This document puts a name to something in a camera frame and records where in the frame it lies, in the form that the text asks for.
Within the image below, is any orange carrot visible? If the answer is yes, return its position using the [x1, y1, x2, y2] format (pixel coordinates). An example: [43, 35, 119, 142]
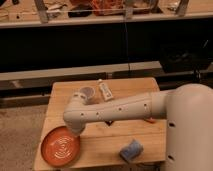
[145, 118, 156, 124]

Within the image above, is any orange ceramic bowl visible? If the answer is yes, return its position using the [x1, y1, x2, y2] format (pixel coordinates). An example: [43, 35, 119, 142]
[41, 126, 80, 167]

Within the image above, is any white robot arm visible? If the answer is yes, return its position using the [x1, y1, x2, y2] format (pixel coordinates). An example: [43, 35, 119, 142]
[63, 84, 213, 171]

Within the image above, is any white tube bottle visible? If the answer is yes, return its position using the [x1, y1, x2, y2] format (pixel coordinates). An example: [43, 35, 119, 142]
[98, 79, 114, 101]

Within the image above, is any black striped box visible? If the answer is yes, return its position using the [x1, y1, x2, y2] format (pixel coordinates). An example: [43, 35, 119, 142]
[105, 121, 114, 126]

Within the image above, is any blue sponge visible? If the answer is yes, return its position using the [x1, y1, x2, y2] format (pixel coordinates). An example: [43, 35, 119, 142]
[119, 139, 144, 163]

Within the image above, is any clear plastic cup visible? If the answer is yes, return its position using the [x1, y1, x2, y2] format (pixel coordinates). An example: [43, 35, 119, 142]
[80, 86, 96, 103]

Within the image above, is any black hanging cable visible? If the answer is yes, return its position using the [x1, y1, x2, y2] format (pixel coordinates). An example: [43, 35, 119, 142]
[123, 14, 132, 79]

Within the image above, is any black bin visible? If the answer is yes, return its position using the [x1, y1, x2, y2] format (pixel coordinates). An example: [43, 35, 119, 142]
[159, 43, 213, 73]

